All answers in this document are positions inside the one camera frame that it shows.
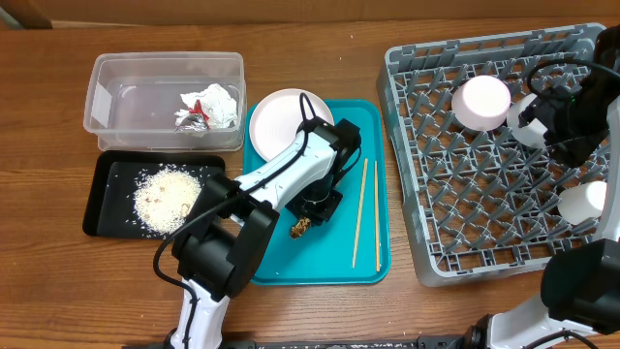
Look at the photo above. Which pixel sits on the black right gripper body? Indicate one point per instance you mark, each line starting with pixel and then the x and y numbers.
pixel 576 122

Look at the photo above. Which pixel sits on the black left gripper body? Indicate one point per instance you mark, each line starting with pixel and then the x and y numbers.
pixel 319 200

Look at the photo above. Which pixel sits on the brown food scrap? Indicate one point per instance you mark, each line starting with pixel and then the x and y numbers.
pixel 300 227

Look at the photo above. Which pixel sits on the grey-green bowl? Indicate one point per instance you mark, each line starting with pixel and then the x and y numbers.
pixel 525 127

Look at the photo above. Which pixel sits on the wooden chopstick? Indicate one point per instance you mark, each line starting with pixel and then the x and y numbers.
pixel 359 212
pixel 377 219

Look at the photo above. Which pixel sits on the white cup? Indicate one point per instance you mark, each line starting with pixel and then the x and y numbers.
pixel 582 202

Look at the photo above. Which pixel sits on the large pink plate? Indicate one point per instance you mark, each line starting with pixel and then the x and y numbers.
pixel 275 119

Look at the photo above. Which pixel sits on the pink bowl with rice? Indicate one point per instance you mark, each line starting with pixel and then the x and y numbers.
pixel 481 103

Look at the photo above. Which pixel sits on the white paper napkin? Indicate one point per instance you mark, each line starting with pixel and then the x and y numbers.
pixel 216 101

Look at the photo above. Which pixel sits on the red snack wrapper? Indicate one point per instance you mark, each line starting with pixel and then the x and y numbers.
pixel 196 120

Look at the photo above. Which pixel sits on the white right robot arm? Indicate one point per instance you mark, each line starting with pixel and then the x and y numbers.
pixel 579 294

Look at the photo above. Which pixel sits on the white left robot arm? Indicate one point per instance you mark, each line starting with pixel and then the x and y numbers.
pixel 224 239

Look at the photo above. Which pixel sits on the grey dishwasher rack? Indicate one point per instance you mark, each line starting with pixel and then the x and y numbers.
pixel 481 205

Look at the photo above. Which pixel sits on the black waste tray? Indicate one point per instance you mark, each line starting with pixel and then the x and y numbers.
pixel 110 210

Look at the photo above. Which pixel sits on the clear plastic waste bin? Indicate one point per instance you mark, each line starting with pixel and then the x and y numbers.
pixel 132 97

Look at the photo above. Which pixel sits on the teal plastic tray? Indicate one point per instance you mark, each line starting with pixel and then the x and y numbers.
pixel 323 256

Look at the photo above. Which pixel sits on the spilled rice pile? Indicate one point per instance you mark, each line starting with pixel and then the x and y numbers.
pixel 163 196

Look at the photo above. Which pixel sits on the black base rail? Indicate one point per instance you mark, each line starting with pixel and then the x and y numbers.
pixel 451 341

